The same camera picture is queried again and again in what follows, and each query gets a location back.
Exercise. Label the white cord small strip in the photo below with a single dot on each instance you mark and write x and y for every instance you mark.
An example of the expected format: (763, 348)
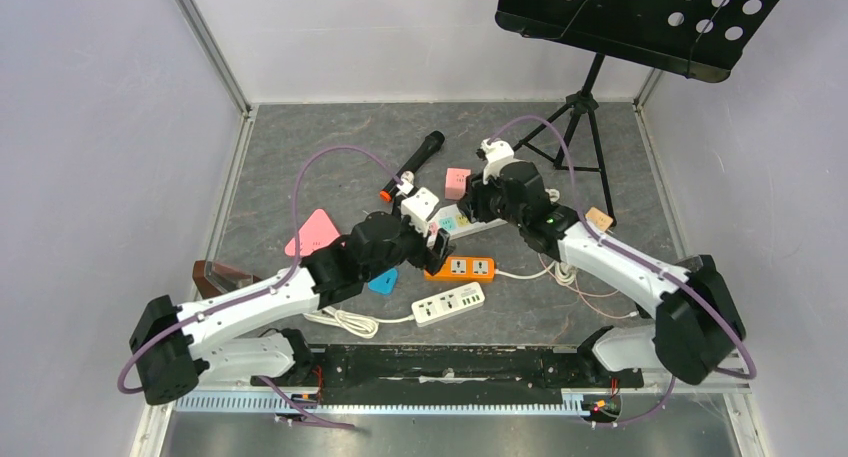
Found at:
(360, 325)

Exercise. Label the white small power strip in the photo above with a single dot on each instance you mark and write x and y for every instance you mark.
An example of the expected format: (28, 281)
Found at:
(447, 304)

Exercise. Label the black music stand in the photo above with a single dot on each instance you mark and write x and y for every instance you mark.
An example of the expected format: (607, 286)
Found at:
(697, 39)

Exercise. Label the left metronome brown base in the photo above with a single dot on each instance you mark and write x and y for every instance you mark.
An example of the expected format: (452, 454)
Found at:
(213, 279)

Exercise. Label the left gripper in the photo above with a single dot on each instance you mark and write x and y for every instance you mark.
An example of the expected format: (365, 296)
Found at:
(424, 255)

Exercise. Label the pink triangular socket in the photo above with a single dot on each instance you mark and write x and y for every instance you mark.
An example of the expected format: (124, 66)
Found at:
(317, 232)

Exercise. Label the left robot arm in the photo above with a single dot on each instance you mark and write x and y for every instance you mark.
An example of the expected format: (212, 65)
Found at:
(176, 347)

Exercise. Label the blue plug adapter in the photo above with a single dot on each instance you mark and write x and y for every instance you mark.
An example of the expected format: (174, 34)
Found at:
(385, 283)

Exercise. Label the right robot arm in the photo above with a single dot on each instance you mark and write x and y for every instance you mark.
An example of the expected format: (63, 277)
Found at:
(695, 330)

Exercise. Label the pink cube socket adapter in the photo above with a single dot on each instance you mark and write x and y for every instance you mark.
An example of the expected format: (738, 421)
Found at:
(455, 183)

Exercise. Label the black microphone orange end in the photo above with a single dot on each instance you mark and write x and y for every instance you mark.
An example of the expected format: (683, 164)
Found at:
(430, 146)

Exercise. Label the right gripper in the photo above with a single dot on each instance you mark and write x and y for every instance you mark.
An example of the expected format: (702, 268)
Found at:
(477, 198)

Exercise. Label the tan cube socket adapter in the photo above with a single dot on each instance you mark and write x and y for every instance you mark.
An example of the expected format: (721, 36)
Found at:
(599, 219)

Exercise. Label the orange power strip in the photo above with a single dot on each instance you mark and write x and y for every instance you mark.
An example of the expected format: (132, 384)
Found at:
(464, 269)

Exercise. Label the white multicolour power strip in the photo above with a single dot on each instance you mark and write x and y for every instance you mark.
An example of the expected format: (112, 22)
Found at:
(453, 221)

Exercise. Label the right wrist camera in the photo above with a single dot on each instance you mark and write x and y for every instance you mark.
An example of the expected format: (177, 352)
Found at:
(497, 154)

